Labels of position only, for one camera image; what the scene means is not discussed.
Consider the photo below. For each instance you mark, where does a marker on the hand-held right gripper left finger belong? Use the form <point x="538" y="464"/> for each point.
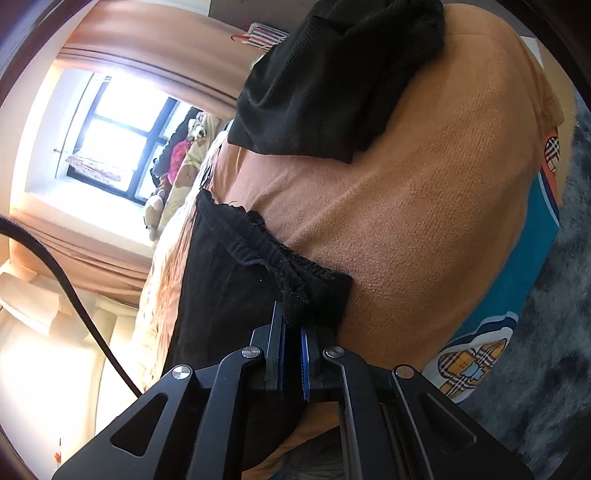
<point x="277" y="355"/>

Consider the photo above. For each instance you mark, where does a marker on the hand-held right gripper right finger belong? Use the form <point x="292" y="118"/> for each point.
<point x="304" y="364"/>

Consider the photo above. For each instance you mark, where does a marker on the black pants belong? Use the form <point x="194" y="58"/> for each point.
<point x="221" y="286"/>

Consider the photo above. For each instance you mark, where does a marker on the beige plush toy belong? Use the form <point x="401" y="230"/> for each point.
<point x="154" y="212"/>

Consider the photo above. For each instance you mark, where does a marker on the orange fleece blanket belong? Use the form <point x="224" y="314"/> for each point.
<point x="415" y="207"/>

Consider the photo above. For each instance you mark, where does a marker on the pink cloth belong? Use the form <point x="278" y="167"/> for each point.
<point x="178" y="159"/>

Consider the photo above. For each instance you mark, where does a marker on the beige curtain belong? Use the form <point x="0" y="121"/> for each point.
<point x="152" y="60"/>
<point x="83" y="249"/>

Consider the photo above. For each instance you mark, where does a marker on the teal printed bed sheet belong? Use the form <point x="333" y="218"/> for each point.
<point x="508" y="277"/>

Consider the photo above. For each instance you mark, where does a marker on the cream padded headboard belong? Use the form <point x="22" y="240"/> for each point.
<point x="46" y="360"/>

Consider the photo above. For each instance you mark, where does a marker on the grey shaggy rug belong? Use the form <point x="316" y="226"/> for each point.
<point x="545" y="346"/>

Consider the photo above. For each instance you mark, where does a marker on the small orange tag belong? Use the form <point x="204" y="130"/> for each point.
<point x="57" y="454"/>

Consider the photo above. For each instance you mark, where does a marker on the black white plush toy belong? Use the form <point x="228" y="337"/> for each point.
<point x="198" y="125"/>

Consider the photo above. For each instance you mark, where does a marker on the pile of dark clothes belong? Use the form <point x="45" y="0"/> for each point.
<point x="171" y="134"/>

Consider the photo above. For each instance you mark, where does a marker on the black knit garment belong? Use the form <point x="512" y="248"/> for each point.
<point x="323" y="78"/>

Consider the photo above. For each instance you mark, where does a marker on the black framed window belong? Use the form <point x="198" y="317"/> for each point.
<point x="115" y="110"/>

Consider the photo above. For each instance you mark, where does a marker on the striped paper bag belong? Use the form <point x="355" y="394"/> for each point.
<point x="263" y="34"/>

